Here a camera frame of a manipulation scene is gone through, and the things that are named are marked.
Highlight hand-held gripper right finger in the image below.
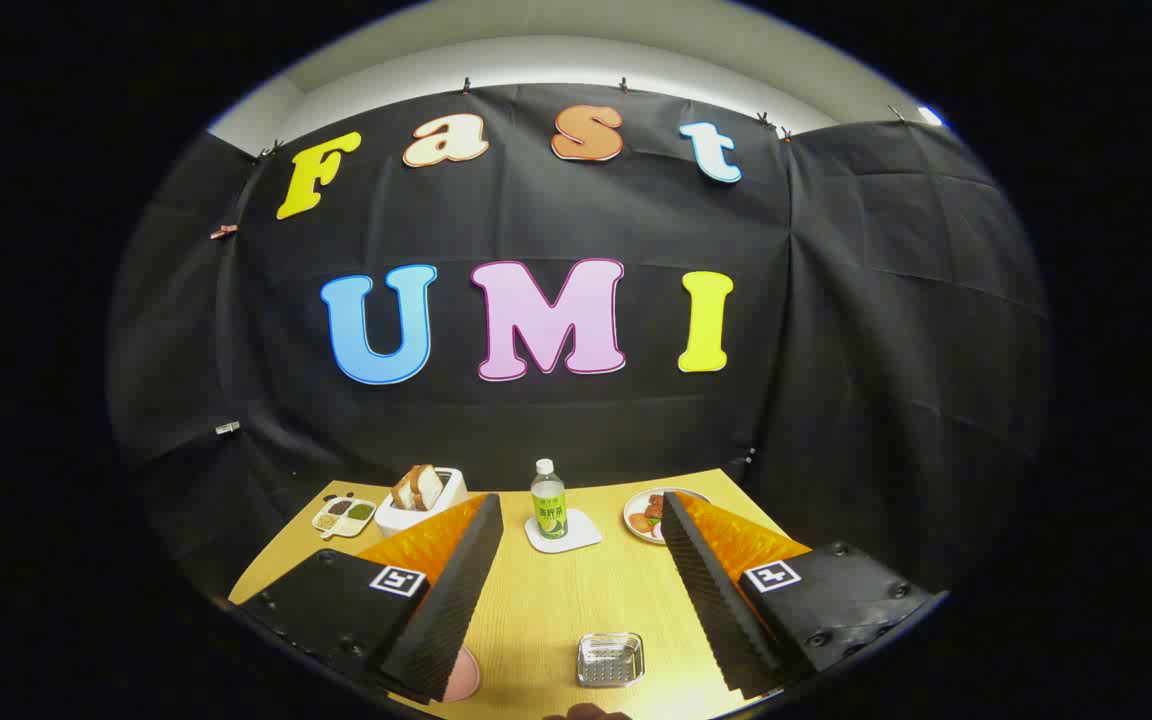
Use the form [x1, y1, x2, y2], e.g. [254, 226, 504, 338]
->
[660, 490, 937, 701]

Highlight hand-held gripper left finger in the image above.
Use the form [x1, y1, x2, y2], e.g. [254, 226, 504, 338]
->
[234, 492, 505, 704]

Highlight pink round plate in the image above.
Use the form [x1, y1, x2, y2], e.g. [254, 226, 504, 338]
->
[441, 645, 482, 703]

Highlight white toaster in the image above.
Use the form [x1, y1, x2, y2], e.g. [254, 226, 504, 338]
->
[374, 466, 469, 537]

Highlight metal drain basket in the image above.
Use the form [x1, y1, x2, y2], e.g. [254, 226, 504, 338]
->
[576, 632, 646, 689]

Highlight white oval food plate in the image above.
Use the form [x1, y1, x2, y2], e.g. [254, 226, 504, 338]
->
[623, 487, 712, 545]

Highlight green tea bottle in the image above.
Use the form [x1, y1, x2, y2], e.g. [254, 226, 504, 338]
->
[531, 458, 568, 541]

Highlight white sectioned condiment dish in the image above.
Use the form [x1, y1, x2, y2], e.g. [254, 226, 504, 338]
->
[312, 494, 377, 539]

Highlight white square coaster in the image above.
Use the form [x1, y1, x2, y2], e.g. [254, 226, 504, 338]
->
[524, 508, 603, 554]

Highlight black backdrop cloth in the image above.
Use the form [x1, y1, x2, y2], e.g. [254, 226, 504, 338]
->
[106, 82, 1052, 601]

